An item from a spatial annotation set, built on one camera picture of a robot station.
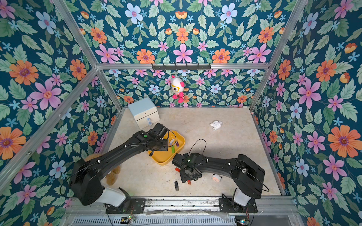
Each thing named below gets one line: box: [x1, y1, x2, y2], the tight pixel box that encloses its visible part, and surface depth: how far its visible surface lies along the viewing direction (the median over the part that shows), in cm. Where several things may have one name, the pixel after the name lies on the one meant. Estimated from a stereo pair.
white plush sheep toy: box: [209, 120, 223, 132], surface depth 107 cm
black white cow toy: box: [212, 173, 223, 183], surface depth 84 cm
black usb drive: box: [174, 180, 180, 192], surface depth 82 cm
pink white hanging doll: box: [170, 75, 190, 104], surface depth 100 cm
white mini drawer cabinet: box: [127, 96, 161, 130], surface depth 103 cm
